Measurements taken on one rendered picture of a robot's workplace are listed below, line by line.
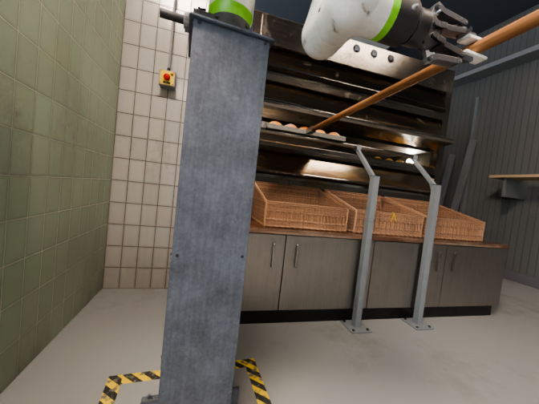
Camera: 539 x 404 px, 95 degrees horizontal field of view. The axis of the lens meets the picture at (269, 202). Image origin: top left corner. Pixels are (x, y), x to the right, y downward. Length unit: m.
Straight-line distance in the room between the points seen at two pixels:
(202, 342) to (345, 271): 1.09
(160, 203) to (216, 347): 1.29
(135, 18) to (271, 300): 2.00
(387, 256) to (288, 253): 0.69
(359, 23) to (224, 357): 0.88
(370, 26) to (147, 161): 1.59
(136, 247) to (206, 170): 1.39
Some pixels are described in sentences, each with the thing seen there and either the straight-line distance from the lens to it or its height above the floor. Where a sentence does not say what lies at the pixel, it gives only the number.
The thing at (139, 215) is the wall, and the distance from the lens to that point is 1.94.
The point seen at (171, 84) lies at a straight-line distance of 1.93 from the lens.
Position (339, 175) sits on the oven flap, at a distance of 2.17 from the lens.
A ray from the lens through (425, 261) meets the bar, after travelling 1.98.
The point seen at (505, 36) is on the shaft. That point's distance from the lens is 0.83.
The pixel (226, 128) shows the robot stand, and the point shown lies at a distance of 0.69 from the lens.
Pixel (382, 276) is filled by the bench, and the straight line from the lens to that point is 1.85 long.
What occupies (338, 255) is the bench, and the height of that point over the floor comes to 0.44.
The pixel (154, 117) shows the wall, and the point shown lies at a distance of 1.96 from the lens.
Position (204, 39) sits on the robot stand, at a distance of 0.76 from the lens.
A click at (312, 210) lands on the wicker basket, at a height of 0.70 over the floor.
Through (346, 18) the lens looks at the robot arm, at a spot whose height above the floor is 1.15.
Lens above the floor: 0.79
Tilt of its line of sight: 3 degrees down
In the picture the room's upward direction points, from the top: 6 degrees clockwise
